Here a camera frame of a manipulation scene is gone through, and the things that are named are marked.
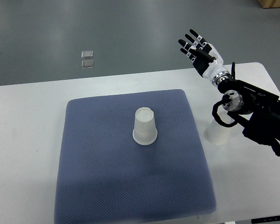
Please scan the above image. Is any white paper cup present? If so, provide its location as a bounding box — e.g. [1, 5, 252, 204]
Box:
[132, 107, 158, 146]
[204, 110, 234, 145]

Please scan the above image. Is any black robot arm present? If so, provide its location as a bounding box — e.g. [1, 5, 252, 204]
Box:
[178, 29, 280, 157]

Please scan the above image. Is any blue quilted cushion mat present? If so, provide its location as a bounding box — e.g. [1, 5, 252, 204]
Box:
[54, 89, 216, 224]

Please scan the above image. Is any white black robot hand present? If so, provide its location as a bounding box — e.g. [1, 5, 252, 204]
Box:
[178, 29, 231, 85]

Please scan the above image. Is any wooden box corner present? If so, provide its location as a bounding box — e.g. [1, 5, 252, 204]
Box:
[257, 0, 280, 9]

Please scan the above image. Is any upper metal floor plate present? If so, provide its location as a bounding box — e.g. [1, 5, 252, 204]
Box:
[81, 50, 93, 58]

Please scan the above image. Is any white paper cup on mat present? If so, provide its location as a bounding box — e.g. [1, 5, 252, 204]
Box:
[132, 107, 158, 146]

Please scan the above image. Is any black table edge strip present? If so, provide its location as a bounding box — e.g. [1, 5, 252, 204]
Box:
[251, 216, 280, 224]

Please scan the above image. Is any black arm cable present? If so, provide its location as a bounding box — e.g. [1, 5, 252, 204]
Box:
[211, 100, 239, 128]

